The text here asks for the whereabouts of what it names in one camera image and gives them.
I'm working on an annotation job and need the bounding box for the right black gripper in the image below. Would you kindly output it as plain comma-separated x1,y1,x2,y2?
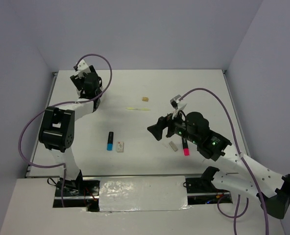
147,106,199,144

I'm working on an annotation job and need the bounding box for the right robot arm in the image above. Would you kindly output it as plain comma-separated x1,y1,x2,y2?
147,112,290,219

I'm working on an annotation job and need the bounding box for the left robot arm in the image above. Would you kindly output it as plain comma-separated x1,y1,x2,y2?
39,60,102,195

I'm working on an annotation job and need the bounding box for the grey white eraser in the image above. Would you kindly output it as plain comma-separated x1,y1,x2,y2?
169,141,178,152

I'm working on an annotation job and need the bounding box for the black pink highlighter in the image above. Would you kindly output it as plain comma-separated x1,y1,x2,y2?
182,138,190,156

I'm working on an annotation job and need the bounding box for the thin yellow highlighter pen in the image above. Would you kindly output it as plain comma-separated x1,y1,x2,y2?
126,107,150,111

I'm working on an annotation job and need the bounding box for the black blue highlighter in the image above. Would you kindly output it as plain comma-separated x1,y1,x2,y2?
106,131,114,151

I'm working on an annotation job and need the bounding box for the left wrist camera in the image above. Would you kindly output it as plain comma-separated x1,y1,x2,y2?
74,59,91,78

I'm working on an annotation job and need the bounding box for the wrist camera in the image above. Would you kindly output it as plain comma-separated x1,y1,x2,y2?
170,95,187,119
74,59,91,78

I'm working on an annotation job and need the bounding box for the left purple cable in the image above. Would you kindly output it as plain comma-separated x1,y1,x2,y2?
18,53,113,208

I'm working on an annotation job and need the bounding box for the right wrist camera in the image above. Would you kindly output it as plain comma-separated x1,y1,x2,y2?
170,95,187,119

